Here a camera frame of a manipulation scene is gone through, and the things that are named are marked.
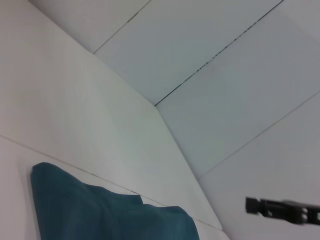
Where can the teal blue t-shirt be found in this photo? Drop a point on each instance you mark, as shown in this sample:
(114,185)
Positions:
(100,210)

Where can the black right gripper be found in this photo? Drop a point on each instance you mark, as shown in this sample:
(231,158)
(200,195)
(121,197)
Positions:
(310,212)

